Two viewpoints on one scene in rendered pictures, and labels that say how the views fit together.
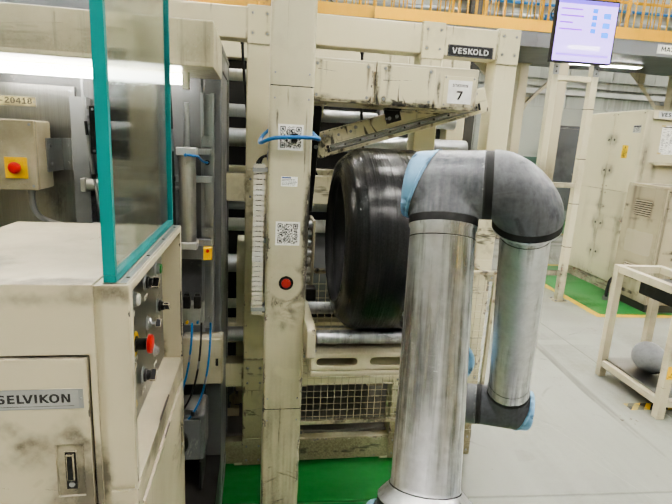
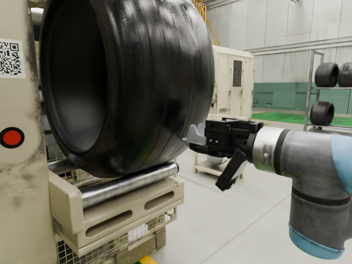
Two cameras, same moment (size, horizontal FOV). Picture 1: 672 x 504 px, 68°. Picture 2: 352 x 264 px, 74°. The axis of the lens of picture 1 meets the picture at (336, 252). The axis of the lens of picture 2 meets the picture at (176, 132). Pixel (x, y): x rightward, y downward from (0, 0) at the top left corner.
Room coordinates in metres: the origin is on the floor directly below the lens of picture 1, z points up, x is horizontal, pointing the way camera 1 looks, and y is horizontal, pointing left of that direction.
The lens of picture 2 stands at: (0.91, 0.17, 1.16)
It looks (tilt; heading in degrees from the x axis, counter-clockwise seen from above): 11 degrees down; 323
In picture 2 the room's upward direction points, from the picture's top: straight up
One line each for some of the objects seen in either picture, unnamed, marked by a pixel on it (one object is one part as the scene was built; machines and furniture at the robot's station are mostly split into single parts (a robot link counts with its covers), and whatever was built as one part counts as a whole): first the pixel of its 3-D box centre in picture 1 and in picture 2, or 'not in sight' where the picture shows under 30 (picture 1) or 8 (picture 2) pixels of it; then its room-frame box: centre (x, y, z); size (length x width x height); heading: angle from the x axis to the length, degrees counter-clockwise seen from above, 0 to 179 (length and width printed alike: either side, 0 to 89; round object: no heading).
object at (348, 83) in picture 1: (388, 88); not in sight; (1.94, -0.16, 1.71); 0.61 x 0.25 x 0.15; 99
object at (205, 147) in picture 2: not in sight; (205, 147); (1.30, -0.21, 1.02); 0.09 x 0.05 x 0.02; 9
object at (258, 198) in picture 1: (259, 240); not in sight; (1.52, 0.24, 1.19); 0.05 x 0.04 x 0.48; 9
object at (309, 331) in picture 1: (305, 321); (45, 186); (1.60, 0.09, 0.90); 0.40 x 0.03 x 0.10; 9
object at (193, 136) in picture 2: not in sight; (192, 135); (1.34, -0.21, 1.04); 0.09 x 0.03 x 0.06; 9
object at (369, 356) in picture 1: (363, 355); (131, 203); (1.49, -0.11, 0.84); 0.36 x 0.09 x 0.06; 99
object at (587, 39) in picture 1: (583, 32); not in sight; (4.90, -2.16, 2.60); 0.60 x 0.05 x 0.55; 97
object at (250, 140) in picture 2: not in sight; (233, 139); (1.24, -0.24, 1.05); 0.12 x 0.08 x 0.09; 9
